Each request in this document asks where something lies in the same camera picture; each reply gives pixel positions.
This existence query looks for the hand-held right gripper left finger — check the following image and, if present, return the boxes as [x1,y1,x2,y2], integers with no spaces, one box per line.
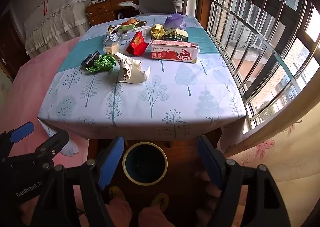
[32,136,125,227]

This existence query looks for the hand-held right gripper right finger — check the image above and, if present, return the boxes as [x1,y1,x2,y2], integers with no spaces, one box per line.
[197,135,292,227]

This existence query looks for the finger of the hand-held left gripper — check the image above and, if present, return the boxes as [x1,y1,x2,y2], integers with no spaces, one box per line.
[0,121,35,157]
[34,130,70,161]

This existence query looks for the round yellow-rimmed trash bin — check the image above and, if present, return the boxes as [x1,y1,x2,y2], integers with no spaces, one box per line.
[122,142,168,184]

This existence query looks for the crushed clear plastic bottle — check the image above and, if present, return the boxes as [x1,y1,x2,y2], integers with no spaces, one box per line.
[102,31,125,45]

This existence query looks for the orange gold snack bag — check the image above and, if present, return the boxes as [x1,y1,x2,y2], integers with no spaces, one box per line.
[120,18,140,26]

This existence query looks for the purple plastic tissue bag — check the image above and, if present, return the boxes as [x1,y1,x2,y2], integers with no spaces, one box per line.
[164,13,187,30]

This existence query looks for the yellow slipper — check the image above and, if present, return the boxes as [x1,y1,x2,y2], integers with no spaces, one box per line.
[150,193,170,211]
[109,186,125,205]

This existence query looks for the pink bed sheet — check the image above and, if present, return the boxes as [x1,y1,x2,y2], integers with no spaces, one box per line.
[12,37,90,217]

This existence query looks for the person's left leg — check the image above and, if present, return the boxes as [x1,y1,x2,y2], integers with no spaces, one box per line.
[105,194,133,227]

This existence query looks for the person's leg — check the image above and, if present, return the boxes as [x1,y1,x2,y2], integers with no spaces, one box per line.
[105,194,133,227]
[139,206,175,227]

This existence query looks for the person's right leg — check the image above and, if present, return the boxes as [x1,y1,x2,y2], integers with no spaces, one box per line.
[139,206,175,227]

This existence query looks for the tree-printed tablecloth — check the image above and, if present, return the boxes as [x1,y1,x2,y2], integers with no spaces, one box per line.
[37,14,248,157]

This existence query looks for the beige leaf-printed curtain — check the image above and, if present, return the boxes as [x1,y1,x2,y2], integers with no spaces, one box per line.
[217,92,320,217]

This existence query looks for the dark wooden door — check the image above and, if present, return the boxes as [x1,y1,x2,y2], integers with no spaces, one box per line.
[0,14,28,82]

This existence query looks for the small black box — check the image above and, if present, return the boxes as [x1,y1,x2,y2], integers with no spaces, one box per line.
[80,51,101,67]

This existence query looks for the crumpled green paper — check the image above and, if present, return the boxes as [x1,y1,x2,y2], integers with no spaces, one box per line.
[86,54,118,74]

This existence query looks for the crumpled white paper bag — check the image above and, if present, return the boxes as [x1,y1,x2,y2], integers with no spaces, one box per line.
[114,52,151,84]

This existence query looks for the small beige box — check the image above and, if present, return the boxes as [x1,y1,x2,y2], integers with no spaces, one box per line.
[104,43,120,55]

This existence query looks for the red fruit juice carton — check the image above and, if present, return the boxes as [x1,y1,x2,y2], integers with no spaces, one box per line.
[150,40,200,64]

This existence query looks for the white lace furniture cover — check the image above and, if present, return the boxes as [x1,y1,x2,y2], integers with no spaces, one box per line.
[24,0,90,59]

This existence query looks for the red snack packet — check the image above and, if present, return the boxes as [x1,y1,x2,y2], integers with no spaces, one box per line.
[126,31,152,56]

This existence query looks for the dark green chocolate box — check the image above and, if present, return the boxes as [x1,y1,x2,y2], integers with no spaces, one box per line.
[163,28,188,42]

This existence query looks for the steel window bars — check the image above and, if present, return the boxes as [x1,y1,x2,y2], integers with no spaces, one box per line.
[207,0,320,127]

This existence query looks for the crumpled gold foil wrapper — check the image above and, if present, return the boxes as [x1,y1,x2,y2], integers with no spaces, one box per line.
[150,24,165,40]

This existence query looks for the wooden desk with drawers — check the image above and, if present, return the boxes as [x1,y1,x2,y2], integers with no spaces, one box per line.
[86,0,139,27]

